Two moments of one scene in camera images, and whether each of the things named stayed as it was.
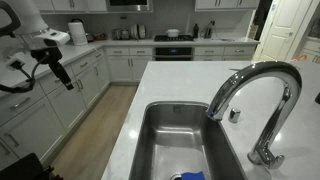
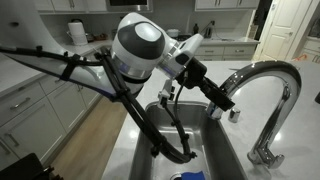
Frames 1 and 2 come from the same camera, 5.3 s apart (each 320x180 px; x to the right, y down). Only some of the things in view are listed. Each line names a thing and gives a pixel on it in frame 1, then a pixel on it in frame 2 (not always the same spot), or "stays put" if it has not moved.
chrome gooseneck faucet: (262, 152) stays put
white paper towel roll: (77, 33) stays put
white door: (285, 22) stays put
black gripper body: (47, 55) → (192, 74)
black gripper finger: (61, 72) → (216, 94)
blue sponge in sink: (193, 176) stays put
